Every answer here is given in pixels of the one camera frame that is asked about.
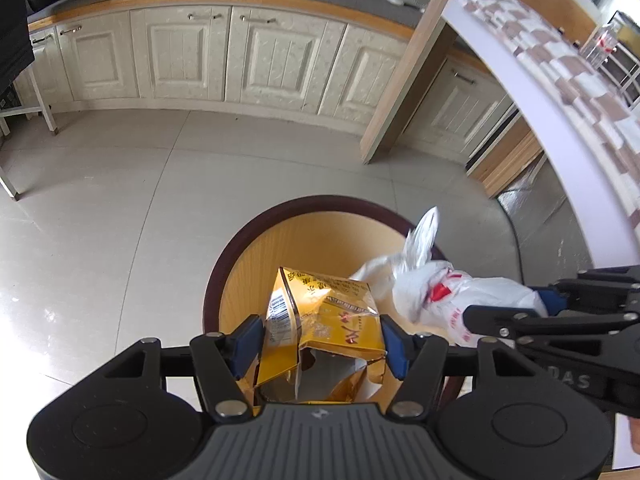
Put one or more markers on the white plastic bag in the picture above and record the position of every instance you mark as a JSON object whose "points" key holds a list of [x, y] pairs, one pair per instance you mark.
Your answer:
{"points": [[435, 285]]}

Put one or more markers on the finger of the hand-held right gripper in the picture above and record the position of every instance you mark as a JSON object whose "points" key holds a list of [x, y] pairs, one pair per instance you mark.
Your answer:
{"points": [[495, 321], [552, 300]]}

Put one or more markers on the beige waste bin brown rim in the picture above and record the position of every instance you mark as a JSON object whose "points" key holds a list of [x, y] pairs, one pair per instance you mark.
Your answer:
{"points": [[310, 240]]}

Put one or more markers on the stacked wooden boards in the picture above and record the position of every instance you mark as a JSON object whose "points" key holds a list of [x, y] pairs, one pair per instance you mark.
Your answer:
{"points": [[510, 160]]}

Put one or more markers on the yellow snack bag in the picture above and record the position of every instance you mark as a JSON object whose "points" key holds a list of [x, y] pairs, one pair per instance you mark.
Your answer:
{"points": [[330, 320]]}

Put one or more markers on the white table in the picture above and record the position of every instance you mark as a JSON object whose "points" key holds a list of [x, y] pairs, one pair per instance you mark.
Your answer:
{"points": [[550, 125]]}

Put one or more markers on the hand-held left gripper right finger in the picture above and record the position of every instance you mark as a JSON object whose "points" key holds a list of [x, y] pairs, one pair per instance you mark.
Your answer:
{"points": [[395, 347]]}

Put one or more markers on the grey crinkled floor sheet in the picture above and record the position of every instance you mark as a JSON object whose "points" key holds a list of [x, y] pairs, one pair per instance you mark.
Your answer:
{"points": [[545, 220]]}

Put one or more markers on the clear water bottle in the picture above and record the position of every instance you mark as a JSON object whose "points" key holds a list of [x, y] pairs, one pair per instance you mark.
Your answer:
{"points": [[602, 42]]}

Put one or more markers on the white metal stand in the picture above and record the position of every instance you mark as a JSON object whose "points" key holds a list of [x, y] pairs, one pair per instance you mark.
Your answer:
{"points": [[44, 105]]}

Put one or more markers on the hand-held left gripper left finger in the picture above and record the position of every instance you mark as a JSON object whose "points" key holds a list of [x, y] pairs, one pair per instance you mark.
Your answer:
{"points": [[247, 345]]}

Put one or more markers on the white cabinet wooden edge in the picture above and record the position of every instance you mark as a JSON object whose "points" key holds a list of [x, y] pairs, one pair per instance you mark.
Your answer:
{"points": [[185, 55]]}

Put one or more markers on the wooden side panel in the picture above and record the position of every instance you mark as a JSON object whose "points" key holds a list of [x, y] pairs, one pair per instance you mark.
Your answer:
{"points": [[400, 75]]}

